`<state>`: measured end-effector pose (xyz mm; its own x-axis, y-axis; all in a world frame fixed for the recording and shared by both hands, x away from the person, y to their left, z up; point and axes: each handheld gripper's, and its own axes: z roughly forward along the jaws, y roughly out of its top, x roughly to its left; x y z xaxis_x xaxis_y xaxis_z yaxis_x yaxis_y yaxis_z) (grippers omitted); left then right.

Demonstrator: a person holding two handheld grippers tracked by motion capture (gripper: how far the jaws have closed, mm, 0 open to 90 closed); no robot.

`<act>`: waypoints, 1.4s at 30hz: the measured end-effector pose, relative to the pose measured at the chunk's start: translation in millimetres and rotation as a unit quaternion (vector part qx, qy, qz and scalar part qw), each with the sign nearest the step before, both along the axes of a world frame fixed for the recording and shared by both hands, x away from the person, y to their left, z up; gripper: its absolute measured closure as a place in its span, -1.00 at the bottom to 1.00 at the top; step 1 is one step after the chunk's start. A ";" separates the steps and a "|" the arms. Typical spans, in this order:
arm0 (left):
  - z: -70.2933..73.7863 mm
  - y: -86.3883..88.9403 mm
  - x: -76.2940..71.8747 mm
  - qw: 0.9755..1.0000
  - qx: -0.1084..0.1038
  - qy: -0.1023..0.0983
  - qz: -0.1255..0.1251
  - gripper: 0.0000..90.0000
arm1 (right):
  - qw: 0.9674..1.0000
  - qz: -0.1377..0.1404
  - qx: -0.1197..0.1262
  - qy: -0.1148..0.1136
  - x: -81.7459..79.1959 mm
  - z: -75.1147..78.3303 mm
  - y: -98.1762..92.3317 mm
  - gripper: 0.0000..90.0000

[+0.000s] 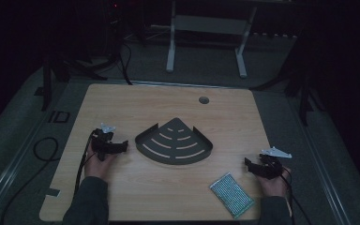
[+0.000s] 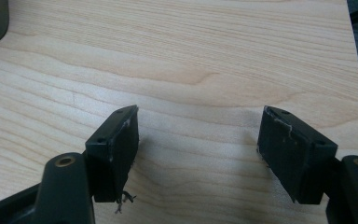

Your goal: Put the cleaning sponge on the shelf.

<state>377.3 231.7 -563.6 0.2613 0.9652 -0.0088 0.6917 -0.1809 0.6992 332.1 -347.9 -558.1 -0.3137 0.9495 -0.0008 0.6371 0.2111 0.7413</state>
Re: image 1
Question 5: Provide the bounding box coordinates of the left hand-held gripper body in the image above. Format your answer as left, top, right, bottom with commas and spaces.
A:
91, 123, 117, 162

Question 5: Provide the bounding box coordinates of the black hanging cable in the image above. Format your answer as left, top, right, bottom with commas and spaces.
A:
117, 38, 135, 86

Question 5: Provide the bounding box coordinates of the black metal stand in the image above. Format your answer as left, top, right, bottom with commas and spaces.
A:
282, 59, 327, 128
40, 51, 109, 113

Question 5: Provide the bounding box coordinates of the black cable on floor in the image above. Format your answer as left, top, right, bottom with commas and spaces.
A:
0, 136, 61, 225

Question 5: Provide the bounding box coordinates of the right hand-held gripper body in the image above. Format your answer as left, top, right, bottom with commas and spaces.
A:
256, 145, 293, 181

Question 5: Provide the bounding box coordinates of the person's right hand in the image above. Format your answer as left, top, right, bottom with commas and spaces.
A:
257, 166, 293, 199

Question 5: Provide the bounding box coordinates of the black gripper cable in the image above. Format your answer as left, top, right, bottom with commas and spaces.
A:
73, 130, 96, 197
280, 173, 314, 225

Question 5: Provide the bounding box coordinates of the white metal desk frame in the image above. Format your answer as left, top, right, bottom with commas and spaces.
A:
165, 0, 259, 80

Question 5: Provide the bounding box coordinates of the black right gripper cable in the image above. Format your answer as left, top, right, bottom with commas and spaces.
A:
280, 173, 314, 225

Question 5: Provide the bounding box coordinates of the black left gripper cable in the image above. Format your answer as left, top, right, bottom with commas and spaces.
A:
73, 130, 96, 197

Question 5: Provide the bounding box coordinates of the person's left hand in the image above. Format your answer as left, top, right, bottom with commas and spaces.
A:
83, 143, 119, 182

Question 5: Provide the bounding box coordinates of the dark grey corner shelf tray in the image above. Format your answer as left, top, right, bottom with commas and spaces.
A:
134, 116, 215, 166

